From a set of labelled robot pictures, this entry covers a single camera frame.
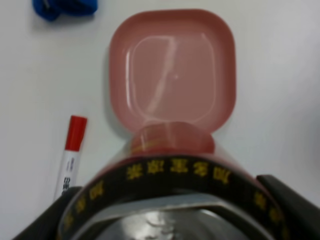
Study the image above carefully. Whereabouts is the blue rolled towel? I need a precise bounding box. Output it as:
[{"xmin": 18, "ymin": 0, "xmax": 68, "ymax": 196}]
[{"xmin": 31, "ymin": 0, "xmax": 98, "ymax": 22}]

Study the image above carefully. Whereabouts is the red capped white marker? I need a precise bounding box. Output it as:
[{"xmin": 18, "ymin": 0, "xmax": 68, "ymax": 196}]
[{"xmin": 54, "ymin": 115, "xmax": 88, "ymax": 200}]

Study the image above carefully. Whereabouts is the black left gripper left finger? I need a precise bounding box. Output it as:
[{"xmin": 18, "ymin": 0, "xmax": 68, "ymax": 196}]
[{"xmin": 13, "ymin": 186, "xmax": 82, "ymax": 240}]

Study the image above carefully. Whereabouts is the pink square plate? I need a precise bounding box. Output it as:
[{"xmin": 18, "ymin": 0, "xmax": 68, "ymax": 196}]
[{"xmin": 108, "ymin": 9, "xmax": 236, "ymax": 133}]

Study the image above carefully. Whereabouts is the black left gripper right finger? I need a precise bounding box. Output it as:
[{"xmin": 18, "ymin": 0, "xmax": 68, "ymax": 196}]
[{"xmin": 256, "ymin": 175, "xmax": 320, "ymax": 240}]

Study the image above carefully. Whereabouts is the red drink can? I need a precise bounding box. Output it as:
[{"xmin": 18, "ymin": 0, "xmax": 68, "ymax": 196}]
[{"xmin": 56, "ymin": 122, "xmax": 292, "ymax": 240}]

